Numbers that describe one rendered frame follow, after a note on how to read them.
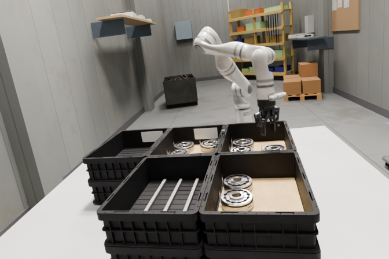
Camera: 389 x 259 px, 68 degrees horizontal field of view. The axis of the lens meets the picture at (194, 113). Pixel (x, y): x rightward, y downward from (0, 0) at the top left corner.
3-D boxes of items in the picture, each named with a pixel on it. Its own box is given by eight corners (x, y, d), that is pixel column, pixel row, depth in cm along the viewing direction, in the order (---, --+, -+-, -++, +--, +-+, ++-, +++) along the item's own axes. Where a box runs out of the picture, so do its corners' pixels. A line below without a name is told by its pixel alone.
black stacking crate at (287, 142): (228, 145, 153) (226, 125, 150) (286, 143, 146) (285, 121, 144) (220, 181, 115) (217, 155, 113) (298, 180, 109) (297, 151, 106)
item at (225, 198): (222, 189, 99) (222, 188, 99) (252, 189, 97) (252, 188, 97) (219, 206, 90) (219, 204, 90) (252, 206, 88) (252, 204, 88)
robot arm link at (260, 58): (265, 88, 113) (276, 84, 119) (263, 48, 110) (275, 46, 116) (250, 88, 118) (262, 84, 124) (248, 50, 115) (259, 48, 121)
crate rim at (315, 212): (217, 159, 113) (216, 154, 112) (297, 156, 106) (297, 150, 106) (198, 222, 75) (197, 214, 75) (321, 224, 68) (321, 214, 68)
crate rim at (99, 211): (145, 162, 120) (144, 156, 119) (217, 159, 113) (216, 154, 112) (95, 221, 82) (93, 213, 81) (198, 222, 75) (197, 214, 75)
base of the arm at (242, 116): (237, 134, 178) (234, 107, 173) (252, 132, 177) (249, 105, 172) (238, 139, 169) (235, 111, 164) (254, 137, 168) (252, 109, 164)
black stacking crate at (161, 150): (174, 147, 159) (171, 128, 157) (227, 145, 153) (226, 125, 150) (149, 182, 122) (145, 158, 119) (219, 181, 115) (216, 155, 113)
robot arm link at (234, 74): (231, 71, 145) (215, 72, 150) (251, 100, 163) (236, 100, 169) (235, 57, 148) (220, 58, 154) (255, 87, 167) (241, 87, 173)
